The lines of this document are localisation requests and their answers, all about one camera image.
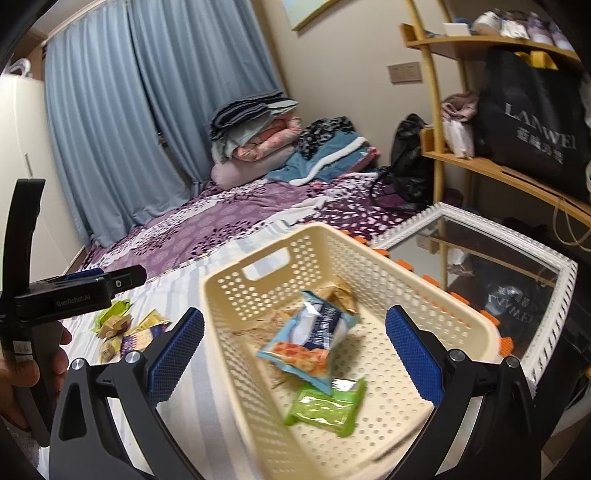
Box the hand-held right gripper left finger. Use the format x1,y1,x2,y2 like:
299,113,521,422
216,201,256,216
48,307,206,480

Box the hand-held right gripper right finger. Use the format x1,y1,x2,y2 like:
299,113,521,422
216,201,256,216
385,305,541,480

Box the green snack packet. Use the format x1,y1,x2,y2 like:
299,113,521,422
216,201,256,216
95,299,132,333

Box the dark blue cracker packet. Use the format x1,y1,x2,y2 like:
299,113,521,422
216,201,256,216
121,325,167,354

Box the small yellow snack packet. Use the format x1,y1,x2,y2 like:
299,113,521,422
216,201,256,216
131,310,169,333

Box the cream perforated plastic basket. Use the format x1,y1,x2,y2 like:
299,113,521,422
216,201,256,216
199,222,502,480

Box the beige snack packet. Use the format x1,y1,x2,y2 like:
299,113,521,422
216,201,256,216
99,319,130,365

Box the clear bag of biscuits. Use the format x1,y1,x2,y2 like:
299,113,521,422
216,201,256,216
231,307,305,393

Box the light blue snack packet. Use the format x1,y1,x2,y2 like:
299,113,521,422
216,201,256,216
255,291,360,395

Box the green cracker packet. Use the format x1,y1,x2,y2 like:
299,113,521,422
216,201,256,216
283,376,368,438

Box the person's left hand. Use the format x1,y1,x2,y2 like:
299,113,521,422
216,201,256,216
0,329,74,393

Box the row of orange blocks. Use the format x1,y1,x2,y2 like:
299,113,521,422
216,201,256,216
355,237,515,356

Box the purple floral bed sheet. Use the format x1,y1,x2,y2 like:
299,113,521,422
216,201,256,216
81,178,432,282

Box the white wardrobe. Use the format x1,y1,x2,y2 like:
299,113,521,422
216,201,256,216
0,74,88,296

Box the mauve quilt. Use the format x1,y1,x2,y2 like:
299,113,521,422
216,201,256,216
211,145,296,190

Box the blue curtain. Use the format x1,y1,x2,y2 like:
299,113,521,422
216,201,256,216
44,0,282,247

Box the white framed mirror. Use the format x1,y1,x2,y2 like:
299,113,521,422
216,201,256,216
369,202,579,386

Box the light teal folded cloth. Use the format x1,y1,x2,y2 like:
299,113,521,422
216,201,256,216
212,122,273,162

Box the pink floral quilt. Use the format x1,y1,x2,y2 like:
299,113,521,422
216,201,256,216
233,115,303,160

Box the grey folded blanket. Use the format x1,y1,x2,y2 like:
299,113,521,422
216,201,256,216
211,90,298,139

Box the blue fleece blanket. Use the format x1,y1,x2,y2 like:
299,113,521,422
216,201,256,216
267,131,382,185

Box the white plastic bag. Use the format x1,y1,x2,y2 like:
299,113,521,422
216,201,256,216
443,117,476,158

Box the leopard print cloth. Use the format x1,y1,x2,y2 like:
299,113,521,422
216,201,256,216
295,116,356,155

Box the pink cloth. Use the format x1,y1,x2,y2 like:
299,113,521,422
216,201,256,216
441,92,478,123

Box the black tote bag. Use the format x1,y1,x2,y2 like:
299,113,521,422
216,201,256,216
473,46,591,204

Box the bamboo shelf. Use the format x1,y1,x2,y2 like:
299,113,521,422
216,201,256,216
399,0,591,296

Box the white sneaker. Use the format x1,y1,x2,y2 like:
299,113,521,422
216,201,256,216
471,11,504,37

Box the lavender sneaker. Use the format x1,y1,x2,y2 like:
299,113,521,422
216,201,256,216
526,13,555,46
549,23,577,51

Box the wall socket plate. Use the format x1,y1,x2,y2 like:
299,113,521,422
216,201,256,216
388,62,423,85

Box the framed wall picture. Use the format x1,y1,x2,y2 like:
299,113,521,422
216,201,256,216
281,0,352,32

